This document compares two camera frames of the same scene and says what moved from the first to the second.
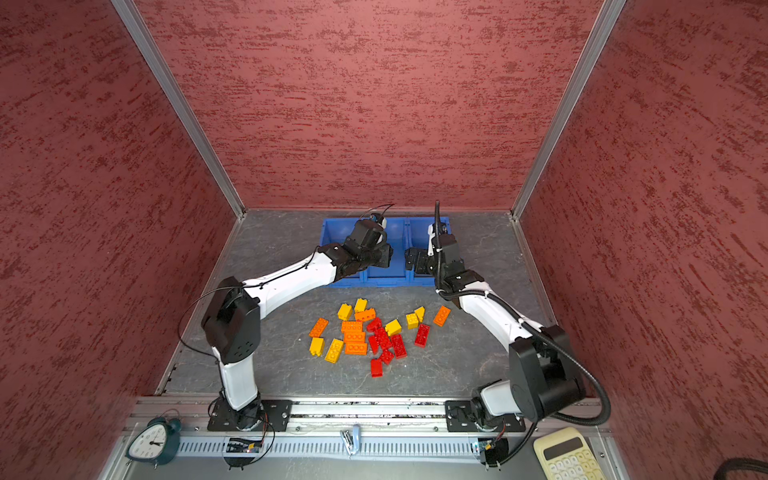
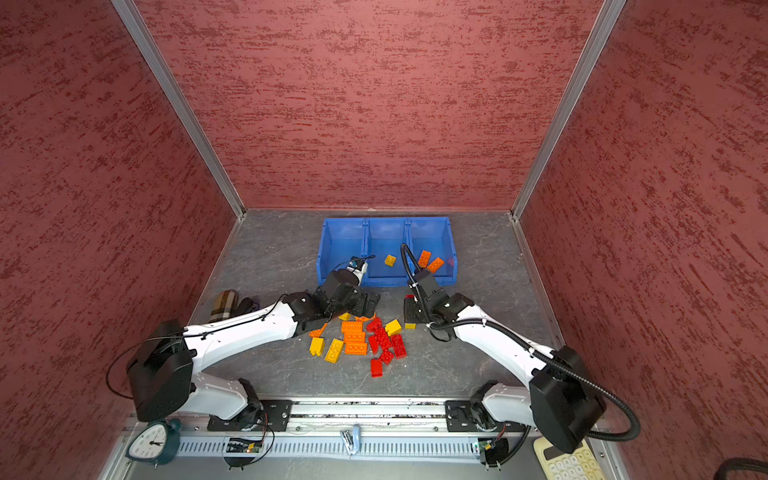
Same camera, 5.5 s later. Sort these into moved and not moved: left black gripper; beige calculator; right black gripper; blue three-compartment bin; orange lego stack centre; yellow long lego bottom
Moved: right black gripper; left black gripper
Not moved: blue three-compartment bin; orange lego stack centre; yellow long lego bottom; beige calculator
